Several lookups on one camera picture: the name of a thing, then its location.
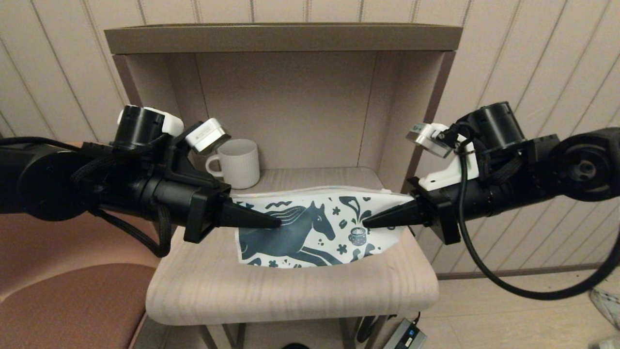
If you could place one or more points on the white ceramic mug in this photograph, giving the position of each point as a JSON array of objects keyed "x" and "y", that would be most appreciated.
[{"x": 240, "y": 165}]

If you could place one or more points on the white right camera bracket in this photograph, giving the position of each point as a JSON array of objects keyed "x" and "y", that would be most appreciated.
[{"x": 450, "y": 177}]

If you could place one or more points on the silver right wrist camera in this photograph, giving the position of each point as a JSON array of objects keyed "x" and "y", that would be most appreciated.
[{"x": 426, "y": 138}]

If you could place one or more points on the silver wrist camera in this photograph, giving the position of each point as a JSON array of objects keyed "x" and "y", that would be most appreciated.
[
  {"x": 426, "y": 138},
  {"x": 206, "y": 135}
]

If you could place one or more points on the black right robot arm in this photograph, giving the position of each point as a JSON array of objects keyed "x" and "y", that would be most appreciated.
[{"x": 581, "y": 169}]

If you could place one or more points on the pink upholstered chair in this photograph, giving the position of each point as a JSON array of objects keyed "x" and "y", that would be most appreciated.
[{"x": 72, "y": 310}]

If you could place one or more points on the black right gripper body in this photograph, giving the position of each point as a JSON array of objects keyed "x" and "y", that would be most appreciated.
[{"x": 465, "y": 203}]

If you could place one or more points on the pale floor object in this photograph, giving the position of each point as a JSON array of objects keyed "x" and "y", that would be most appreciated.
[{"x": 608, "y": 344}]

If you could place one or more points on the white horse-print zip pouch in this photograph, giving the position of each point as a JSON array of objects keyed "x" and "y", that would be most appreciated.
[{"x": 290, "y": 237}]

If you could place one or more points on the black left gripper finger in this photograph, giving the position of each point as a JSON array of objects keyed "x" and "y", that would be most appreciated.
[
  {"x": 247, "y": 223},
  {"x": 252, "y": 214}
]

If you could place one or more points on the black rounded robot part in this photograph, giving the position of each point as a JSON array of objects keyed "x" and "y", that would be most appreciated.
[{"x": 295, "y": 346}]

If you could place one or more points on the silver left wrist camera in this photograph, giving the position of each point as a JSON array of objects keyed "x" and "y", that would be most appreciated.
[{"x": 206, "y": 135}]

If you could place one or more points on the light wood desk with hutch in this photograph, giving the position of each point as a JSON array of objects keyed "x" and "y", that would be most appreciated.
[{"x": 290, "y": 291}]

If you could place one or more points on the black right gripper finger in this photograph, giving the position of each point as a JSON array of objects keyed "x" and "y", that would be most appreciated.
[
  {"x": 397, "y": 223},
  {"x": 397, "y": 212}
]

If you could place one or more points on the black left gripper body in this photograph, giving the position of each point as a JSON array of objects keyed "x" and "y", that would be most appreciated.
[{"x": 193, "y": 208}]

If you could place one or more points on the grey power adapter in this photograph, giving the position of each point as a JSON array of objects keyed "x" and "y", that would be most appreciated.
[{"x": 404, "y": 337}]

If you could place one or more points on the patterned fabric item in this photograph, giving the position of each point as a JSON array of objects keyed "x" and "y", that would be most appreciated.
[{"x": 608, "y": 308}]

